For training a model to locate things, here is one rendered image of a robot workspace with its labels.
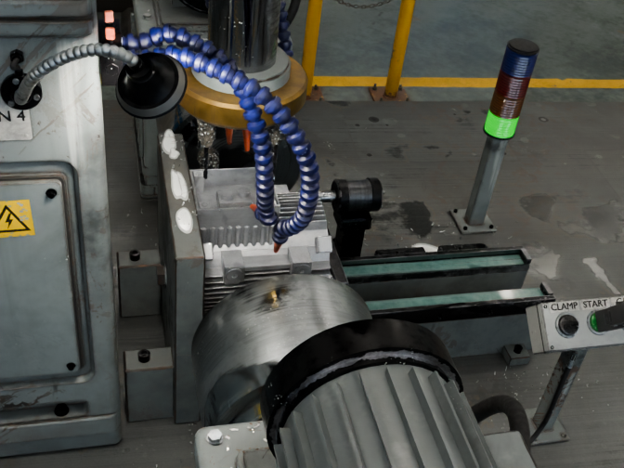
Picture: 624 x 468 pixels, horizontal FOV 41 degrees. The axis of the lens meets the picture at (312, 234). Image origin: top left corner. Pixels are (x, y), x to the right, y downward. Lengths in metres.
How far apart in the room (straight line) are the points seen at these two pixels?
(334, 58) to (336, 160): 2.24
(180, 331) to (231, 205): 0.20
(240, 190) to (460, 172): 0.84
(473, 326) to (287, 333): 0.55
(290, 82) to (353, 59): 3.05
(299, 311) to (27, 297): 0.34
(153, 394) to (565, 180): 1.15
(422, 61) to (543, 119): 2.03
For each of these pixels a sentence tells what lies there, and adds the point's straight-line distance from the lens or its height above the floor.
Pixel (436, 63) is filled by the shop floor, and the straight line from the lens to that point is 4.26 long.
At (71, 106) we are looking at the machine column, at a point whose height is 1.39.
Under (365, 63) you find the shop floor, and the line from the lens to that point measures 4.14.
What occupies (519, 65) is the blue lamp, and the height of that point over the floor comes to 1.19.
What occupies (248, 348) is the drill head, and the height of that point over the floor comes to 1.14.
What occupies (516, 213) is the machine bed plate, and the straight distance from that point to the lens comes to 1.89.
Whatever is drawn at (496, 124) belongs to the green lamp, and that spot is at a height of 1.06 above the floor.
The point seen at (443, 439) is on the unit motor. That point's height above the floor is 1.36.
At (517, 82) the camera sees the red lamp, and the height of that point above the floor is 1.16.
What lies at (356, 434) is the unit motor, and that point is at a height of 1.35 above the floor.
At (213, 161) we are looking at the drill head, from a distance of 1.41.
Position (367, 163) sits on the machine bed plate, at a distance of 1.94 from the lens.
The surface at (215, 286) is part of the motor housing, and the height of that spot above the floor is 1.03.
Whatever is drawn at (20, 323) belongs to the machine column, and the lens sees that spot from 1.12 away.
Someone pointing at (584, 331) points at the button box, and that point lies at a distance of 1.26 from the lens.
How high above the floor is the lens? 1.87
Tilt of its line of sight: 39 degrees down
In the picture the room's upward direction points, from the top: 8 degrees clockwise
